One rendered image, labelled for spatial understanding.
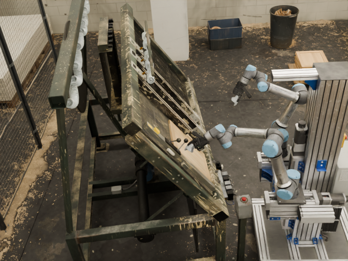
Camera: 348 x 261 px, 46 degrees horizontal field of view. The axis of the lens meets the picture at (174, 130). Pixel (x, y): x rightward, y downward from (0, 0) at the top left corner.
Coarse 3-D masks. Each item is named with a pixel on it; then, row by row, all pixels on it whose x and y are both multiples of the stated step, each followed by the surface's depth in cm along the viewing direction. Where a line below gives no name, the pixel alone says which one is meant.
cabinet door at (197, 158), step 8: (168, 120) 367; (176, 128) 369; (176, 136) 357; (184, 136) 376; (176, 144) 344; (184, 144) 364; (184, 152) 352; (200, 152) 390; (192, 160) 358; (200, 160) 378; (200, 168) 364; (208, 176) 369
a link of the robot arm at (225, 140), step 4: (228, 132) 319; (224, 136) 313; (228, 136) 316; (232, 136) 320; (220, 140) 314; (224, 140) 313; (228, 140) 315; (224, 144) 314; (228, 144) 314; (224, 148) 318
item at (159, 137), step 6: (144, 126) 309; (150, 132) 312; (156, 138) 316; (162, 138) 318; (162, 144) 321; (174, 150) 326; (180, 156) 331; (186, 162) 336; (192, 168) 341; (198, 174) 346; (204, 180) 351; (210, 186) 357
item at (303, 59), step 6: (300, 54) 639; (306, 54) 638; (312, 54) 636; (318, 54) 635; (324, 54) 633; (294, 60) 655; (300, 60) 624; (306, 60) 624; (312, 60) 622; (318, 60) 621; (324, 60) 619; (288, 66) 666; (294, 66) 655; (300, 66) 615; (306, 66) 608; (294, 84) 633
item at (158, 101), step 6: (132, 66) 333; (138, 72) 337; (144, 72) 343; (138, 78) 343; (144, 78) 342; (144, 84) 347; (144, 90) 351; (150, 90) 351; (150, 96) 355; (156, 96) 356; (156, 102) 360; (162, 102) 360; (162, 108) 364; (168, 108) 365; (168, 114) 369; (174, 114) 370; (174, 120) 374; (180, 120) 375; (180, 126) 379; (186, 126) 380; (186, 132) 384; (192, 138) 390
